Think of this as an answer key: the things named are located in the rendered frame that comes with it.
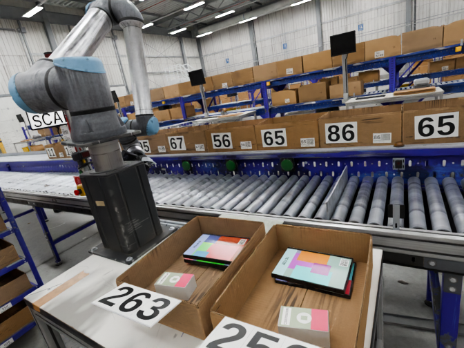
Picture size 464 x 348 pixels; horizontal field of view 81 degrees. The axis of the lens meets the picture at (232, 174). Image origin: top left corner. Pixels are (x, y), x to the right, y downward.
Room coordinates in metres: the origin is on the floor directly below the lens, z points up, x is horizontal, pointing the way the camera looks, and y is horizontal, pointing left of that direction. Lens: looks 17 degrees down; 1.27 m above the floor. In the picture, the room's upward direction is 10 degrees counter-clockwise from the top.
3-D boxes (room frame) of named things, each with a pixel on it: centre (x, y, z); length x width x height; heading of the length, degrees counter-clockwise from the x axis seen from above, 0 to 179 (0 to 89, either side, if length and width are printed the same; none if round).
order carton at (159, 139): (2.37, 0.55, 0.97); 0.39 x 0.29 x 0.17; 56
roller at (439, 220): (0.94, -0.76, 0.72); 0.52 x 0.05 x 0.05; 146
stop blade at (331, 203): (1.14, -0.47, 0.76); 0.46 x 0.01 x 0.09; 146
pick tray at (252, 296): (0.55, -0.12, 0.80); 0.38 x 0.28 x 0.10; 147
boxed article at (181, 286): (0.66, 0.21, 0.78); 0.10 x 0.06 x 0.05; 67
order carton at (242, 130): (1.93, -0.11, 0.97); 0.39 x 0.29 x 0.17; 56
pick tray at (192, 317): (0.72, 0.14, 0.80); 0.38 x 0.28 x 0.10; 148
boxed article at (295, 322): (0.45, -0.09, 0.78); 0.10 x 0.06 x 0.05; 69
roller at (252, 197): (1.38, -0.12, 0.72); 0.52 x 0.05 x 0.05; 146
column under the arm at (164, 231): (1.03, 0.45, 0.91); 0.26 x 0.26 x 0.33; 56
